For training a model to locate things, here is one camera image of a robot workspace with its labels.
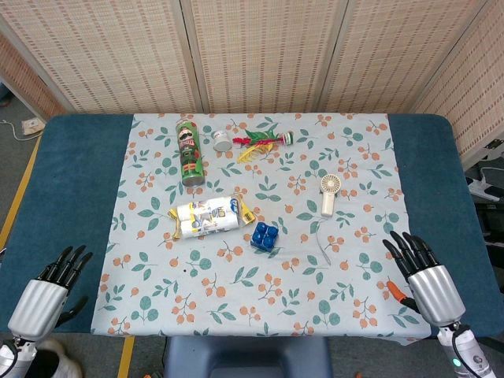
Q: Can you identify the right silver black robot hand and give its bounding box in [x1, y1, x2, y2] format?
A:
[382, 232, 467, 328]

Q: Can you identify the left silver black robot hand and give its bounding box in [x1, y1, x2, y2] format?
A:
[7, 245, 94, 343]

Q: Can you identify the white handheld fan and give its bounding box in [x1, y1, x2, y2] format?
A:
[319, 174, 340, 217]

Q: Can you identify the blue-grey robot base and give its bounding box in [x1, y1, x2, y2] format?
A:
[163, 335, 330, 378]

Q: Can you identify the white power strip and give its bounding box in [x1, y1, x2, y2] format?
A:
[466, 167, 504, 202]

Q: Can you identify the floral printed tablecloth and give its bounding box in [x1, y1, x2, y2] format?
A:
[89, 113, 432, 343]

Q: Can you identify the white shoe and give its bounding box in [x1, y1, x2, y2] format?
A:
[37, 339, 82, 378]

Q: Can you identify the teal table cover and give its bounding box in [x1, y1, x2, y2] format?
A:
[0, 113, 504, 346]

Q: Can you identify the beige packet on floor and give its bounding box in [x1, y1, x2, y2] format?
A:
[21, 117, 45, 137]

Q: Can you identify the blue building block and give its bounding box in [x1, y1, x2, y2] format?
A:
[250, 221, 280, 252]

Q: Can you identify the white yellow snack package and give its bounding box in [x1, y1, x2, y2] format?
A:
[166, 194, 256, 242]

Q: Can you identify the green Pringles can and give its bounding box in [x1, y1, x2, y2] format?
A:
[175, 120, 207, 187]

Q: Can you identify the red green yellow feather shuttlecock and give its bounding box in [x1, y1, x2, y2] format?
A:
[232, 128, 295, 164]

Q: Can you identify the small white jar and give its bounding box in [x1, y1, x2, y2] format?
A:
[213, 130, 232, 152]

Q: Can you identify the bamboo folding screen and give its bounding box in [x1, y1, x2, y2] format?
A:
[0, 0, 504, 170]

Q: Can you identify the white floor cable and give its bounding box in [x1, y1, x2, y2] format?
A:
[0, 119, 43, 141]

